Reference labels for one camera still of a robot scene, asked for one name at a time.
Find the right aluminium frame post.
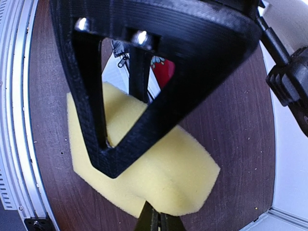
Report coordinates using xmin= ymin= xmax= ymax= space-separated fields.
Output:
xmin=241 ymin=207 xmax=308 ymax=231

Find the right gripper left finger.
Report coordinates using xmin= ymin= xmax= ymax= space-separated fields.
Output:
xmin=134 ymin=201 xmax=185 ymax=231

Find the red floral plate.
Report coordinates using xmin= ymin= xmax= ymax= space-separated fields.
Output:
xmin=151 ymin=56 xmax=175 ymax=89

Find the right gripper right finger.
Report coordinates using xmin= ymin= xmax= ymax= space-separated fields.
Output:
xmin=50 ymin=0 xmax=261 ymax=179

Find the front aluminium rail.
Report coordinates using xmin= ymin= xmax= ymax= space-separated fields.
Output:
xmin=0 ymin=0 xmax=59 ymax=231

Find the yellow sponge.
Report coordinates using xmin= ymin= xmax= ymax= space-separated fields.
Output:
xmin=66 ymin=93 xmax=220 ymax=217

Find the white zipper pouch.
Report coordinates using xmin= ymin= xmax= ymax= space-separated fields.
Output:
xmin=101 ymin=39 xmax=161 ymax=104

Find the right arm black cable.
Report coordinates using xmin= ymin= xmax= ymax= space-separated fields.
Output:
xmin=255 ymin=0 xmax=308 ymax=138

